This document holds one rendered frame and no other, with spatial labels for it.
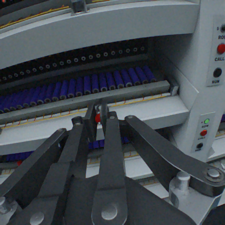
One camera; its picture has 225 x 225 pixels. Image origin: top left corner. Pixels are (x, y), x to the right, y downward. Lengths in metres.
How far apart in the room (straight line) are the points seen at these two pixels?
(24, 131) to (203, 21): 0.40
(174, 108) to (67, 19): 0.25
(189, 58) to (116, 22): 0.15
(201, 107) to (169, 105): 0.07
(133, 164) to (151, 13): 0.36
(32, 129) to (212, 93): 0.39
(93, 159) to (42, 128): 0.19
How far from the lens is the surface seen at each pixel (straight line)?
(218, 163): 0.70
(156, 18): 0.23
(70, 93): 0.32
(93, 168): 0.41
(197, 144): 0.38
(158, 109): 0.28
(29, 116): 0.34
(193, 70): 0.27
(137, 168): 0.40
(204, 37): 0.27
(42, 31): 0.22
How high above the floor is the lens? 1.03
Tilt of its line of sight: 30 degrees down
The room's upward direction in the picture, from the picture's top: 10 degrees counter-clockwise
